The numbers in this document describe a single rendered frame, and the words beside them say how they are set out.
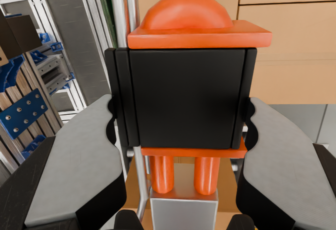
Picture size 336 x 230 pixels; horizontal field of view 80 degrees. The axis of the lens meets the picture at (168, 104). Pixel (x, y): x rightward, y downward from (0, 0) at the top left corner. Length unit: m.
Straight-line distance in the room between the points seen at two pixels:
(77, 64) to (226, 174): 1.01
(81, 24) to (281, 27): 0.96
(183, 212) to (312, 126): 1.76
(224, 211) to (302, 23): 0.69
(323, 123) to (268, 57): 1.15
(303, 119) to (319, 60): 0.93
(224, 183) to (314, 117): 1.22
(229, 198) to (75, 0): 1.14
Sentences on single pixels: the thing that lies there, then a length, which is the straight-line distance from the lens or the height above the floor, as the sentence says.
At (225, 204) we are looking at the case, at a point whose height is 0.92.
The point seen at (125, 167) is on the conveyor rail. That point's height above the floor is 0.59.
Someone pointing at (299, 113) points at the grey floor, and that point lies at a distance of 1.80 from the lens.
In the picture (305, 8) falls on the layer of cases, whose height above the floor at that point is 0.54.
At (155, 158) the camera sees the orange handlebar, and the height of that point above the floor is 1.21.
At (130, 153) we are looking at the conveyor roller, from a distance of 1.13.
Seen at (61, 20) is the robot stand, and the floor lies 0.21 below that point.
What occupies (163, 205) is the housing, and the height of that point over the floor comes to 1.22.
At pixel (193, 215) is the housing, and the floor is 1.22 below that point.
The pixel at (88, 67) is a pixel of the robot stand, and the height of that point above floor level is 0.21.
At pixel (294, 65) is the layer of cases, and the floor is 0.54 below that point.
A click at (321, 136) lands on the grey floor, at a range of 2.03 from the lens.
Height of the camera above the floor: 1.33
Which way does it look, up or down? 60 degrees down
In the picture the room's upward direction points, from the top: 173 degrees counter-clockwise
